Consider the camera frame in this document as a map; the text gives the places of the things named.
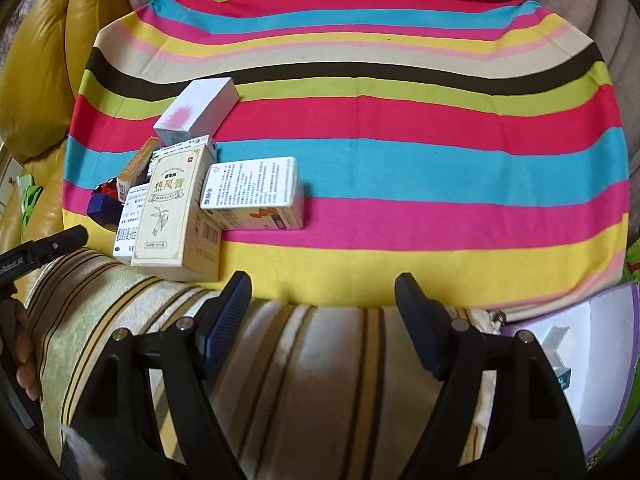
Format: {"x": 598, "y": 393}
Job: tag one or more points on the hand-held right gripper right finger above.
{"x": 417, "y": 320}

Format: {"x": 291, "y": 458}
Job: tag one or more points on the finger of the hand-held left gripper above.
{"x": 57, "y": 245}

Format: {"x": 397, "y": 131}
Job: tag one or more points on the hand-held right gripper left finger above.
{"x": 225, "y": 320}

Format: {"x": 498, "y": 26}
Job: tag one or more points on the slim gold box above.
{"x": 137, "y": 165}

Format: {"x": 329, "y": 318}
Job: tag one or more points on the purple cardboard box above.
{"x": 600, "y": 360}

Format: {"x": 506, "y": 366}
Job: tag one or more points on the white box pink print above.
{"x": 200, "y": 105}

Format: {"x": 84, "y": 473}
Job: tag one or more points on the person's left hand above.
{"x": 25, "y": 355}

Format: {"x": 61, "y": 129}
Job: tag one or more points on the green cloth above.
{"x": 30, "y": 197}

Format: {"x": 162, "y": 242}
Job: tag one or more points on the dark blue box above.
{"x": 102, "y": 210}

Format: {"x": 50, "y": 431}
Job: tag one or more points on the red toy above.
{"x": 107, "y": 190}

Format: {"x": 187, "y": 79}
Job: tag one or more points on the white text box dark logo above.
{"x": 129, "y": 220}

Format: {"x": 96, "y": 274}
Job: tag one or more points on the beige gold striped cushion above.
{"x": 325, "y": 360}

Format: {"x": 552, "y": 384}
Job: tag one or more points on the white box orange print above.
{"x": 250, "y": 185}

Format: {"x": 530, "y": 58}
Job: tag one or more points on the white teal box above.
{"x": 557, "y": 355}

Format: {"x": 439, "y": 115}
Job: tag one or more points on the white box blue edge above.
{"x": 205, "y": 141}

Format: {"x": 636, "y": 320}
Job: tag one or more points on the yellow leather sofa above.
{"x": 40, "y": 60}

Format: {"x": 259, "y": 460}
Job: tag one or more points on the multicolour striped cloth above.
{"x": 400, "y": 110}

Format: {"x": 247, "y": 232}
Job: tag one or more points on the cartoon printed bag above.
{"x": 631, "y": 262}

